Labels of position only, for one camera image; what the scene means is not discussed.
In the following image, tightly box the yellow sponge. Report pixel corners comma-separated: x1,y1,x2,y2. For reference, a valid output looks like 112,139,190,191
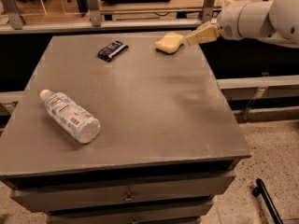
155,32,184,54

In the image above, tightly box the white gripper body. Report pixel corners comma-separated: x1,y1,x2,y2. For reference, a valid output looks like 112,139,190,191
217,1,249,40

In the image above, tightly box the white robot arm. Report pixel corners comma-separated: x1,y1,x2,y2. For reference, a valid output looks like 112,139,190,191
186,0,299,49

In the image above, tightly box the black floor stand leg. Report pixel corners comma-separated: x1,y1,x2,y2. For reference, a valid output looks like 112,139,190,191
251,178,283,224

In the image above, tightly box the clear plastic water bottle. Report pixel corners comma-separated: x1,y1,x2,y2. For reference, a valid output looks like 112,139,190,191
40,90,101,144

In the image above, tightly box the drawer metal knob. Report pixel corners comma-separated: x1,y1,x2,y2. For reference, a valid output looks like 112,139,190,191
131,217,139,224
124,192,134,203

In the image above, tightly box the grey drawer cabinet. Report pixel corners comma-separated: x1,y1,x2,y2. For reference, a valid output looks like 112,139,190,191
0,33,250,224

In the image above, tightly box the lower drawer metal knob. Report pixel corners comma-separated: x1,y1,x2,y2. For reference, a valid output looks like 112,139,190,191
131,217,139,224

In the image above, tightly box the dark blue snack packet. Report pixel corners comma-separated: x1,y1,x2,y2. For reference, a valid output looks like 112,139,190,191
97,41,128,63

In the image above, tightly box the grey metal railing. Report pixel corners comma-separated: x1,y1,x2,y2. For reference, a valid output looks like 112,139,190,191
0,0,299,35

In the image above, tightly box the upper drawer metal knob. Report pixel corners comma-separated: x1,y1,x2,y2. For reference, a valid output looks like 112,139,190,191
124,192,134,203

